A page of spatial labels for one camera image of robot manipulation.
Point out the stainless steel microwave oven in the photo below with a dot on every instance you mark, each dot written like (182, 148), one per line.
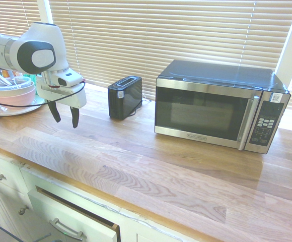
(219, 106)

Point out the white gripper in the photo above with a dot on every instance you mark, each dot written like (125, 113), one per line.
(68, 95)

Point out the light blue bowl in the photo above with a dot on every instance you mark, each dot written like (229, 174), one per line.
(22, 87)

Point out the clear plastic container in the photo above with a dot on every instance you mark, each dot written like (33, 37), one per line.
(8, 83)

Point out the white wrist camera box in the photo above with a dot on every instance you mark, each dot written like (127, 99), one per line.
(69, 78)

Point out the black two-slot toaster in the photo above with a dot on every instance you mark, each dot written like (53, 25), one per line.
(125, 97)

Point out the white cabinet door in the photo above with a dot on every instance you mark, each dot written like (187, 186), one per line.
(2, 209)

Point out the large beige window blind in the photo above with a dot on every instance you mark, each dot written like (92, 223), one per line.
(166, 37)

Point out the round silver cabinet knob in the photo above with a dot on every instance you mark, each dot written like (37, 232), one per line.
(23, 210)

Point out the pink bowl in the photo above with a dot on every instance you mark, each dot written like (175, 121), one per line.
(12, 97)

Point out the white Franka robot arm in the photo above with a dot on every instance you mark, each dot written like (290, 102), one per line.
(37, 48)

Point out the white plate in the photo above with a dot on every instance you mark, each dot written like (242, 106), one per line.
(12, 108)

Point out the small beige window blind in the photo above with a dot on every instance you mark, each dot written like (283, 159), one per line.
(7, 15)

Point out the open white drawer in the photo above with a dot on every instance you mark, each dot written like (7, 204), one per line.
(68, 221)

